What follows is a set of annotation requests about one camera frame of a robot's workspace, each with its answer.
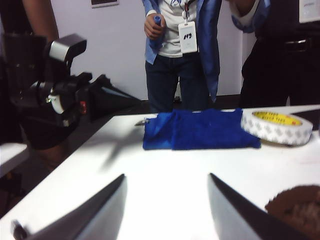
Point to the round brown cardboard scrap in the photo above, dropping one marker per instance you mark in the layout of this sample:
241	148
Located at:
295	205

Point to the person in black clothes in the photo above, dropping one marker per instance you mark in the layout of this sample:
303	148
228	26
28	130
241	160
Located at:
275	75

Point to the white name badge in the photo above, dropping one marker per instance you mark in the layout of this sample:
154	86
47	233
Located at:
187	37

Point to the hand of blue-shirted person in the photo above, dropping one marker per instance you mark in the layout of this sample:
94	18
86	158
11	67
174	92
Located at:
152	30

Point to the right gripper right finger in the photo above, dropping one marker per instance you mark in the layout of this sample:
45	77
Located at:
237	220

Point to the dark wall poster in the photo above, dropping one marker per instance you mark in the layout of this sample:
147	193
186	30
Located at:
105	3

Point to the white double-sided tape roll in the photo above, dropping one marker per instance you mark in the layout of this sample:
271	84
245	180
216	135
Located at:
275	132

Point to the bare-armed person, black shorts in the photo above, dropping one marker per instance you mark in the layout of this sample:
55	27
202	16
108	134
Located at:
42	20

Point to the blue cloth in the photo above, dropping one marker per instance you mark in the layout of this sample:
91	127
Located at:
200	130

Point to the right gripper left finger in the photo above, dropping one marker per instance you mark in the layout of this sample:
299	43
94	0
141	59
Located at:
95	217

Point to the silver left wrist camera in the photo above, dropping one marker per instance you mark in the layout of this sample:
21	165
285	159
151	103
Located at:
67	47

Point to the person in blue shirt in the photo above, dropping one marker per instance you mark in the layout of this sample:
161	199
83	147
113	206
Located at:
175	75

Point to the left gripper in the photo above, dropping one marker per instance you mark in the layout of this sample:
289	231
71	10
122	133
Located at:
72	100

